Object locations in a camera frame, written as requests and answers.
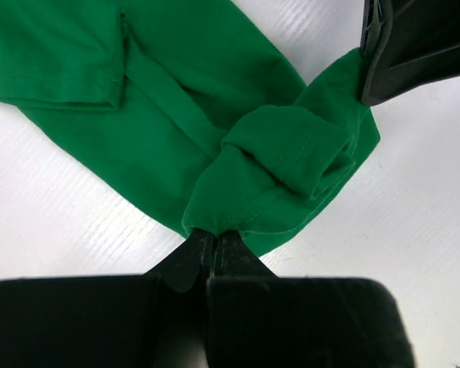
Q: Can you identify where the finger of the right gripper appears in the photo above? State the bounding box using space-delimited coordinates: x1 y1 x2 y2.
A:
358 0 460 106

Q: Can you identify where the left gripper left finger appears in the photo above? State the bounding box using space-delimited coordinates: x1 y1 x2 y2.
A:
0 230 215 367

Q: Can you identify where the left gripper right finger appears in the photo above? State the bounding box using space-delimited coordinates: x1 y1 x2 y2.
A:
205 232 415 367

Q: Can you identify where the green t shirt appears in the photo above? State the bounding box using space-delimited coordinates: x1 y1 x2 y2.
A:
0 1 380 256

